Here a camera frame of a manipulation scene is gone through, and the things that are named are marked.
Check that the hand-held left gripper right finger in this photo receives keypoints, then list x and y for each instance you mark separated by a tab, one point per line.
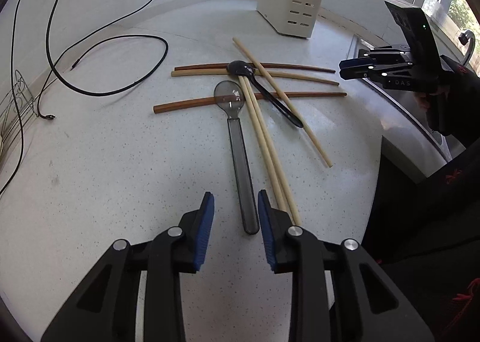
267	229

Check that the stainless steel sink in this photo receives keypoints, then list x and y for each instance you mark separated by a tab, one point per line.
405	117

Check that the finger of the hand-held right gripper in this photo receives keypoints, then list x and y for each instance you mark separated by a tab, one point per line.
356	63
360	74

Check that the person's right forearm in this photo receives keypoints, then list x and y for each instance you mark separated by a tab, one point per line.
465	102

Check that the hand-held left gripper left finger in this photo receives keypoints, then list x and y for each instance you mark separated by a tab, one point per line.
205	229

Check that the clear grey plastic spoon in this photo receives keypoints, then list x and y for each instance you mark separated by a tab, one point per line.
242	162

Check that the person's black clothing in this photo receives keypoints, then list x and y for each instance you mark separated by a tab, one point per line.
431	233

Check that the black plastic spoon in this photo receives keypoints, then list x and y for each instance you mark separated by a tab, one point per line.
240	67

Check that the brown wooden chopstick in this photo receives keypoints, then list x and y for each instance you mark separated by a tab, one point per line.
202	65
183	104

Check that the person's right hand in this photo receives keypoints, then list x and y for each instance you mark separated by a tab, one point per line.
422	99

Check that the light wooden chopstick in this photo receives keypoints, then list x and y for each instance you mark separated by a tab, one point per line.
275	162
307	78
266	162
318	147

